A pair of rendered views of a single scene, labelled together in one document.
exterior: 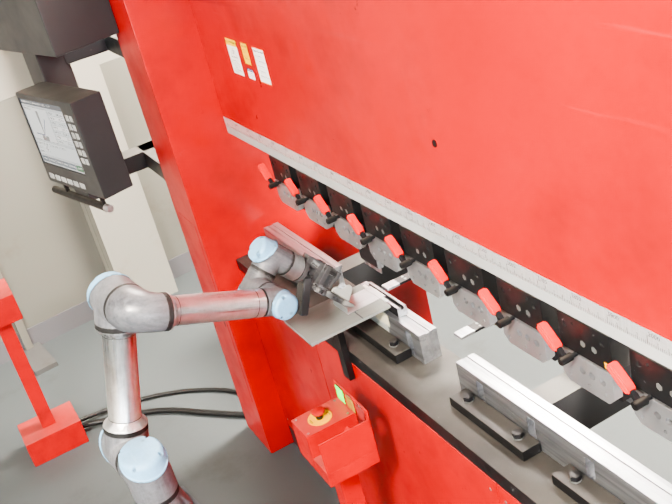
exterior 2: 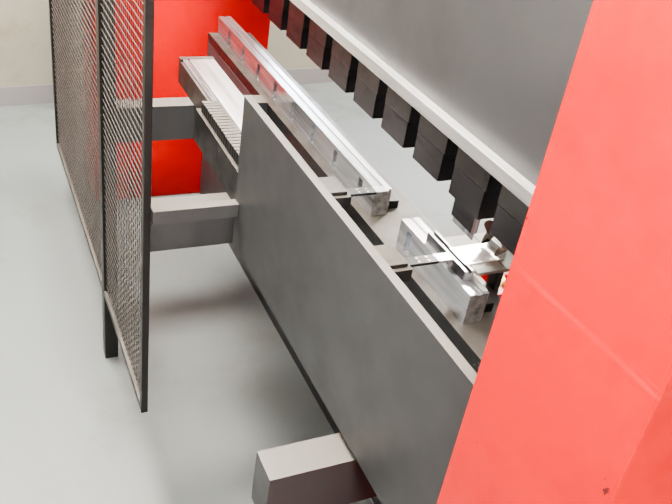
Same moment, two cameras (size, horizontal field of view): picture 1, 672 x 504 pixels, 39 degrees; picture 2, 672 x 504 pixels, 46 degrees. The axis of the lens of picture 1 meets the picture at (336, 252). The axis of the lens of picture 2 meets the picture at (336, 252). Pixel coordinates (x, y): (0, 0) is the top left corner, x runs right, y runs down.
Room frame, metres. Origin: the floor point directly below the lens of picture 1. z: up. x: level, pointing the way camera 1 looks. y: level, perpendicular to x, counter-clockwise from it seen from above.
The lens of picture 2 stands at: (4.25, -0.63, 2.12)
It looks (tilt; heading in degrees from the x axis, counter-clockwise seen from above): 32 degrees down; 173
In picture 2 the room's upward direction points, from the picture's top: 9 degrees clockwise
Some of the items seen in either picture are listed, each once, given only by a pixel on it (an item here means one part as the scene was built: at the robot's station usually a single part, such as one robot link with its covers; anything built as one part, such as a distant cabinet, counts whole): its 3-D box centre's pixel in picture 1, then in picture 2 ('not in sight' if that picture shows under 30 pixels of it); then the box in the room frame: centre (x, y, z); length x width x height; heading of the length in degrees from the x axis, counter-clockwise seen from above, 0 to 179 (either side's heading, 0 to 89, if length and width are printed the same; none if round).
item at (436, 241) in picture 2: (384, 299); (449, 255); (2.43, -0.10, 0.99); 0.20 x 0.03 x 0.03; 22
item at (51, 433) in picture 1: (23, 369); not in sight; (3.61, 1.43, 0.42); 0.25 x 0.20 x 0.83; 112
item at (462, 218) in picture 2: (370, 254); (465, 215); (2.45, -0.09, 1.13); 0.10 x 0.02 x 0.10; 22
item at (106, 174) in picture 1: (73, 138); not in sight; (3.36, 0.82, 1.42); 0.45 x 0.12 x 0.36; 36
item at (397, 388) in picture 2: not in sight; (323, 295); (2.86, -0.48, 1.12); 1.13 x 0.02 x 0.44; 22
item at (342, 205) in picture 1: (355, 212); (483, 175); (2.47, -0.08, 1.26); 0.15 x 0.09 x 0.17; 22
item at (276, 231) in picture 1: (303, 256); not in sight; (2.96, 0.11, 0.92); 0.50 x 0.06 x 0.10; 22
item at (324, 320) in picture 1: (336, 314); (499, 250); (2.39, 0.04, 1.00); 0.26 x 0.18 x 0.01; 112
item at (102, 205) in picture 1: (79, 192); not in sight; (3.40, 0.88, 1.20); 0.45 x 0.03 x 0.08; 36
